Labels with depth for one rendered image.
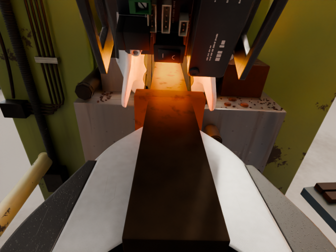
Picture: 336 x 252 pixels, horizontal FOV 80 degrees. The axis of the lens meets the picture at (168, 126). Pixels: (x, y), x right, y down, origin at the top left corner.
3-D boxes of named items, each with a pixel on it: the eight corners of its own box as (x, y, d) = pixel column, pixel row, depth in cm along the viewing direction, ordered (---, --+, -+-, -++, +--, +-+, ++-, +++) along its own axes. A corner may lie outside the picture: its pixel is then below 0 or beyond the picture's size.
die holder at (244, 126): (233, 247, 59) (287, 112, 36) (102, 245, 58) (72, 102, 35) (202, 138, 107) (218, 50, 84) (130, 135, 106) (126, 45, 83)
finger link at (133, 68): (106, 131, 19) (104, 53, 11) (115, 82, 21) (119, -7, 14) (140, 136, 19) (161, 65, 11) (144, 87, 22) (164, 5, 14)
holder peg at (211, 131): (220, 149, 35) (223, 136, 34) (205, 148, 35) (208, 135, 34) (216, 136, 39) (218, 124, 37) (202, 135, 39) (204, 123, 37)
